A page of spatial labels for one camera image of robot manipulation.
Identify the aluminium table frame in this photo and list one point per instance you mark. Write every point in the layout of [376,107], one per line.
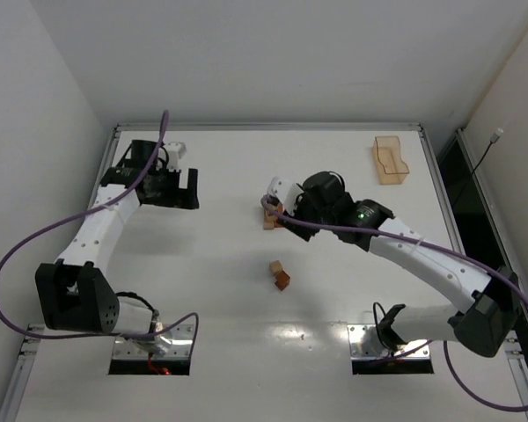
[263,354]

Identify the long light wood block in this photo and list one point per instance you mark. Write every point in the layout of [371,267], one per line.
[269,220]

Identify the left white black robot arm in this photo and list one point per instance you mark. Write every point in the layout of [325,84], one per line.
[74,292]

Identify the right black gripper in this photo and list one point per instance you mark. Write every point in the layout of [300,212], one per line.
[301,218]

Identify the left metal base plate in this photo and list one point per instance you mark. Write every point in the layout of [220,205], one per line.
[175,344]

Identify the transparent orange plastic tray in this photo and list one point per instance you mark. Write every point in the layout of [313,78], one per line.
[390,166]

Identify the metal base plate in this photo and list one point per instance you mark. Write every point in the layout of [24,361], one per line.
[175,344]
[365,347]

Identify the small dark wood cube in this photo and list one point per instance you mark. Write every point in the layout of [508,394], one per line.
[282,280]

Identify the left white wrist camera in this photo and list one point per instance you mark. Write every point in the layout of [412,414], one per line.
[174,151]

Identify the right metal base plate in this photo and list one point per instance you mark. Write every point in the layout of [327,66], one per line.
[365,347]

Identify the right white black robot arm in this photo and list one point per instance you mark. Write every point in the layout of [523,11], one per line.
[481,310]

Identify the small light cube right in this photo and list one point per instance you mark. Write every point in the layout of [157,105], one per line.
[275,267]

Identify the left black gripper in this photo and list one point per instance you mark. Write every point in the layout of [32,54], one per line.
[176,189]

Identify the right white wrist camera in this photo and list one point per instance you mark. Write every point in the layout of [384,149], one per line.
[283,189]

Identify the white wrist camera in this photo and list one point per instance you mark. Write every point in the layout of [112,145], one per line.
[283,189]
[174,151]

